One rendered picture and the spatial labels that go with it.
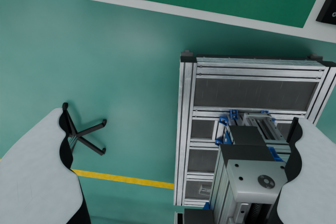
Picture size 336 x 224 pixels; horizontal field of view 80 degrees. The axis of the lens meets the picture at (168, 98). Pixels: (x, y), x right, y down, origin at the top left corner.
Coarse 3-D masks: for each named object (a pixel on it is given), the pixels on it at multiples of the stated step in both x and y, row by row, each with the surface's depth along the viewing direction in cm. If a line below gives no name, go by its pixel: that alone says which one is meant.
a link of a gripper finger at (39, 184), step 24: (48, 120) 10; (24, 144) 8; (48, 144) 8; (0, 168) 7; (24, 168) 7; (48, 168) 7; (0, 192) 6; (24, 192) 6; (48, 192) 6; (72, 192) 6; (0, 216) 6; (24, 216) 6; (48, 216) 6; (72, 216) 6
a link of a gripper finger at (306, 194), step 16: (304, 128) 10; (304, 144) 9; (320, 144) 9; (288, 160) 9; (304, 160) 8; (320, 160) 8; (288, 176) 9; (304, 176) 7; (320, 176) 7; (288, 192) 7; (304, 192) 7; (320, 192) 7; (272, 208) 7; (288, 208) 6; (304, 208) 6; (320, 208) 6
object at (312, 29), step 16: (96, 0) 47; (112, 0) 47; (128, 0) 46; (144, 0) 46; (320, 0) 45; (192, 16) 47; (208, 16) 47; (224, 16) 47; (288, 32) 48; (304, 32) 48; (320, 32) 48
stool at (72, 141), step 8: (64, 104) 147; (104, 120) 153; (72, 128) 154; (88, 128) 155; (96, 128) 153; (72, 136) 155; (80, 136) 160; (72, 144) 150; (88, 144) 162; (96, 152) 166; (104, 152) 170
